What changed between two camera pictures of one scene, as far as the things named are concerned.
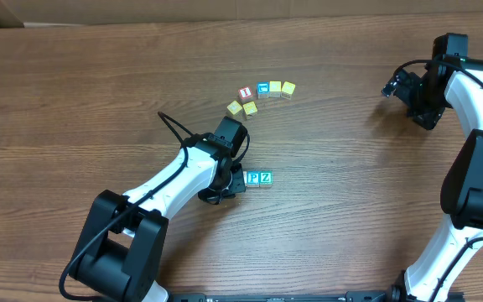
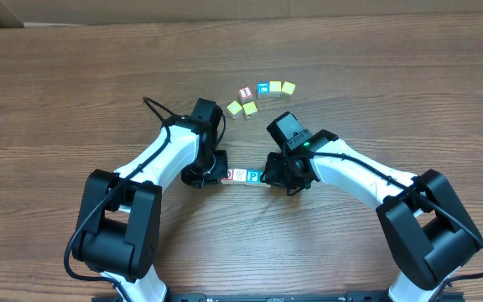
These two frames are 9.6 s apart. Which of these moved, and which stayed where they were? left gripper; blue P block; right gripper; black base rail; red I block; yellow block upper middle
Moved: right gripper; left gripper
Stayed: red I block; blue P block; black base rail; yellow block upper middle
